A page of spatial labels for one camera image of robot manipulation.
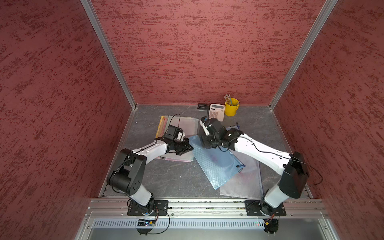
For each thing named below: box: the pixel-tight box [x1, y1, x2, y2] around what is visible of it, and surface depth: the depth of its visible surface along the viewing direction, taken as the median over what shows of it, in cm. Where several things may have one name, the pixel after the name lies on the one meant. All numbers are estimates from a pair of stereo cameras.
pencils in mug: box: [224, 93, 233, 106], surface depth 108 cm
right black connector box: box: [262, 219, 279, 234], surface depth 72 cm
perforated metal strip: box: [92, 218, 265, 230], surface depth 72 cm
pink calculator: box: [208, 103, 225, 122], surface depth 116 cm
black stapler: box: [197, 103, 210, 111], surface depth 120 cm
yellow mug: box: [224, 97, 240, 117], surface depth 113 cm
